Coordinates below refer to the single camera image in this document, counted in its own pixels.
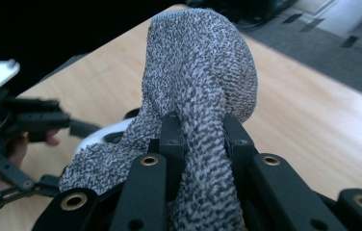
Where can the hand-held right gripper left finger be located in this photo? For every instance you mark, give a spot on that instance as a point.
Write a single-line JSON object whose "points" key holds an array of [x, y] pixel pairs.
{"points": [[172, 144]]}

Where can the grey towel cloth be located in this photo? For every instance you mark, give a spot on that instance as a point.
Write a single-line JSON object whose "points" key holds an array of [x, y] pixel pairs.
{"points": [[198, 64]]}

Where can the black floor tape strip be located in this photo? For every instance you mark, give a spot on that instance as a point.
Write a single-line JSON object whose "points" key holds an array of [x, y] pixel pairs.
{"points": [[350, 41], [292, 18], [312, 25]]}

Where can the black cabinet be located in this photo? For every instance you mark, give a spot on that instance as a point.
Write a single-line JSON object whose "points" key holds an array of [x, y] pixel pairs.
{"points": [[233, 9]]}

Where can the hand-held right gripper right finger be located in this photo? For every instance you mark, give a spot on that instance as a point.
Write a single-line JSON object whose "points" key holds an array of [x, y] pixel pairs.
{"points": [[238, 150]]}

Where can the panda plush toy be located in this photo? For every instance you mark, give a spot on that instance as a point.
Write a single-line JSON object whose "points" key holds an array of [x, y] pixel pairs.
{"points": [[102, 133]]}

